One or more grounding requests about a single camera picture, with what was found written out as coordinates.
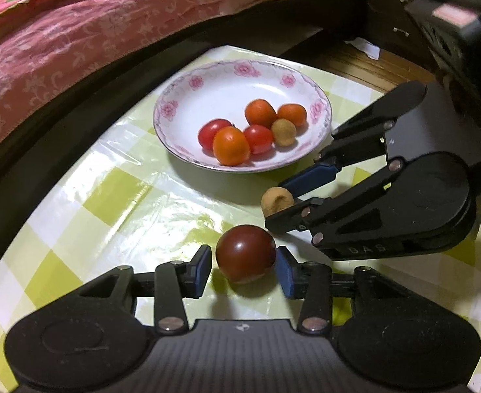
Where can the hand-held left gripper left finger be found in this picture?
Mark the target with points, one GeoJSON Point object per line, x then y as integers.
{"type": "Point", "coordinates": [203, 272]}

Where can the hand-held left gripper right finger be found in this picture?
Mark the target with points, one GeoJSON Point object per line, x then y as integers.
{"type": "Point", "coordinates": [285, 272]}

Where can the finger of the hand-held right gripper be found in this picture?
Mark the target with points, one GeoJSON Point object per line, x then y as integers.
{"type": "Point", "coordinates": [330, 217]}
{"type": "Point", "coordinates": [310, 178]}

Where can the dented brown longan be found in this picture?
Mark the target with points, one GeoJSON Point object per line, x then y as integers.
{"type": "Point", "coordinates": [276, 200]}

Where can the dark red tomato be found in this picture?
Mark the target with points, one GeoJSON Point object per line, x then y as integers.
{"type": "Point", "coordinates": [246, 254]}

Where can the round brown longan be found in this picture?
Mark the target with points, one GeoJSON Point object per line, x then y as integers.
{"type": "Point", "coordinates": [284, 132]}

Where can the small orange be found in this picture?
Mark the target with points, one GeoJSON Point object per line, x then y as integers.
{"type": "Point", "coordinates": [260, 113]}
{"type": "Point", "coordinates": [293, 114]}

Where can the large orange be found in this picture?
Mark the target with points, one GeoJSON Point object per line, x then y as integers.
{"type": "Point", "coordinates": [231, 145]}

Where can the white floral plate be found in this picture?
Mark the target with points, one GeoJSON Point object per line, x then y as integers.
{"type": "Point", "coordinates": [240, 90]}

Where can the white paper scrap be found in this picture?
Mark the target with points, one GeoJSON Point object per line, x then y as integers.
{"type": "Point", "coordinates": [365, 47]}

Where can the dark wooden nightstand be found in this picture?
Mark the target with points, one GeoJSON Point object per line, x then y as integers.
{"type": "Point", "coordinates": [392, 12]}

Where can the pink floral blanket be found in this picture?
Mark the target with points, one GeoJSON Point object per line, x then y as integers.
{"type": "Point", "coordinates": [80, 28]}

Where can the black bed frame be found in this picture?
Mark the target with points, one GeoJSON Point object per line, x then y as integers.
{"type": "Point", "coordinates": [101, 106]}

